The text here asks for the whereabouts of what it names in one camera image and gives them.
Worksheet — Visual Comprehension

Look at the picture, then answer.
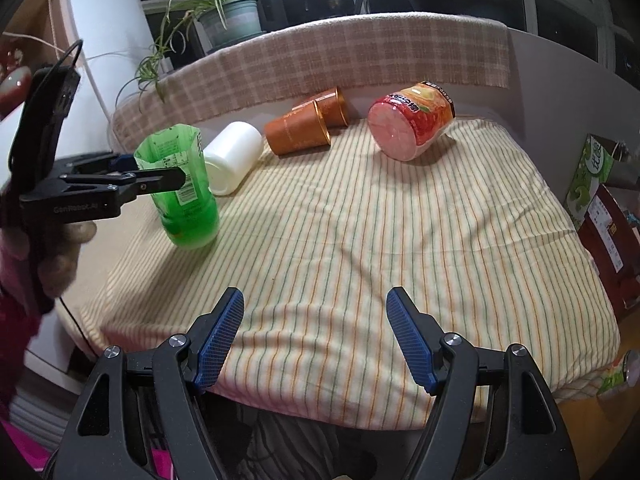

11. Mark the red printed cup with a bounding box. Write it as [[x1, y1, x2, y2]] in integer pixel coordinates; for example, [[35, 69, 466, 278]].
[[368, 81, 457, 162]]

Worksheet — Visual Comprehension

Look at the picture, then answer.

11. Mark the red cardboard box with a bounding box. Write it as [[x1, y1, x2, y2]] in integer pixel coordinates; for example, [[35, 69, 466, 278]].
[[576, 185, 640, 312]]

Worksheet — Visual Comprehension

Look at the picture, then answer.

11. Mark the brown paper cup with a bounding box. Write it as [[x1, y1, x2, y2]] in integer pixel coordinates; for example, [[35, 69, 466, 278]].
[[264, 100, 332, 156], [292, 86, 350, 128]]

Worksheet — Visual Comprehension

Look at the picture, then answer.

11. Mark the green plastic cup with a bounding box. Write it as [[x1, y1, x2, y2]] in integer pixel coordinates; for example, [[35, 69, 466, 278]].
[[134, 123, 221, 250]]

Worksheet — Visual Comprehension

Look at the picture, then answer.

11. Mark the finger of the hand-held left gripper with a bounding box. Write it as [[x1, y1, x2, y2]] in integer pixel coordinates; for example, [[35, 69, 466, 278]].
[[60, 166, 187, 199], [62, 152, 139, 174]]

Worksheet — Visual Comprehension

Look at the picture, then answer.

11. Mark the green printed packet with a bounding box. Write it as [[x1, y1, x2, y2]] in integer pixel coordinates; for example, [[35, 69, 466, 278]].
[[596, 350, 640, 402]]

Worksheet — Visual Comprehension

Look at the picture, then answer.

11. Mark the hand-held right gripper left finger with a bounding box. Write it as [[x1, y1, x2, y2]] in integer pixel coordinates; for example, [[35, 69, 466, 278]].
[[42, 287, 246, 480]]

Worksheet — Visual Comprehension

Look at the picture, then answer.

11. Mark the dark striped clothing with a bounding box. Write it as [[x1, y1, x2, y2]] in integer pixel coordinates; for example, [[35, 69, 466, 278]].
[[235, 405, 428, 480]]

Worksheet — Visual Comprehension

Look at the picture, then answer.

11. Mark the green cardboard box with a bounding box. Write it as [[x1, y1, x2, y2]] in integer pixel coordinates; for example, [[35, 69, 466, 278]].
[[565, 133, 619, 232]]

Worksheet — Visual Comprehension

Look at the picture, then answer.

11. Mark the person's left hand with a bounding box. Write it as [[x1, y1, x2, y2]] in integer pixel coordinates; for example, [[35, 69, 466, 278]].
[[41, 220, 97, 302]]

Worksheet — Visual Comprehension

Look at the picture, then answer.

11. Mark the white plastic cup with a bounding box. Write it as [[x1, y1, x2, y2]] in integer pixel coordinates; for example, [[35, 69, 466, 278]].
[[202, 121, 264, 196]]

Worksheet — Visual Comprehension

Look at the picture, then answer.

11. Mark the potted spider plant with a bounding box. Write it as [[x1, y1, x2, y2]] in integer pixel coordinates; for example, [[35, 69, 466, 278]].
[[117, 0, 282, 106]]

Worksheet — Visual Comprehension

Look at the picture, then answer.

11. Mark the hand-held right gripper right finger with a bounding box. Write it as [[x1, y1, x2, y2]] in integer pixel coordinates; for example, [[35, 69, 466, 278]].
[[386, 286, 581, 480]]

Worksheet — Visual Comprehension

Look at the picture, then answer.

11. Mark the black cable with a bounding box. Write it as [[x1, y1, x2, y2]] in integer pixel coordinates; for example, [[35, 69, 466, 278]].
[[49, 39, 84, 70]]

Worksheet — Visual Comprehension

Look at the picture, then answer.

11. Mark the striped cloth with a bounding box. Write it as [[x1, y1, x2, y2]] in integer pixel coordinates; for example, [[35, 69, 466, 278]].
[[55, 114, 622, 433]]

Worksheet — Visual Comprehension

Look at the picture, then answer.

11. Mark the grey padded furniture back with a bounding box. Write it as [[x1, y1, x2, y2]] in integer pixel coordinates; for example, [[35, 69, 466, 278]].
[[504, 26, 640, 161]]

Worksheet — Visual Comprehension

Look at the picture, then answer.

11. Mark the plaid cloth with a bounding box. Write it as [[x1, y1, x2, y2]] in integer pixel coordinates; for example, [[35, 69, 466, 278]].
[[111, 11, 510, 150]]

